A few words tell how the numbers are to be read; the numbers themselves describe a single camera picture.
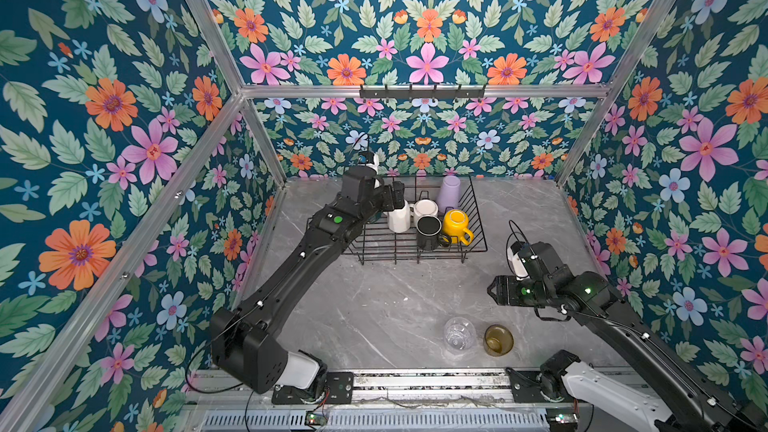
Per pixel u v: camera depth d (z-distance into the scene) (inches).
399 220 37.9
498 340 31.6
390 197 26.5
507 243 26.6
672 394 16.2
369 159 25.7
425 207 39.1
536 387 28.3
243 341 15.4
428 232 35.7
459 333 32.3
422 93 36.4
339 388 29.0
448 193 39.4
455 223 36.4
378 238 39.9
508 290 25.1
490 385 29.5
